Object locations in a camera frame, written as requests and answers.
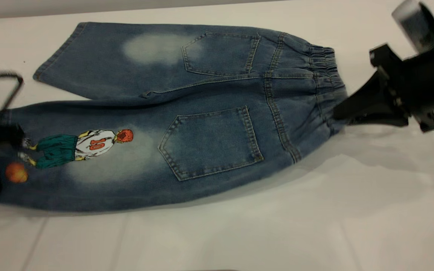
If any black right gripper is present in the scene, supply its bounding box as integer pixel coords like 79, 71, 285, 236
334, 36, 434, 133

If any blue denim pants basketball print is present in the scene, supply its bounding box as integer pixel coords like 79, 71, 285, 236
0, 21, 349, 213

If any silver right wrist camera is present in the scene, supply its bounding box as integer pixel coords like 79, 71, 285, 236
391, 0, 434, 53

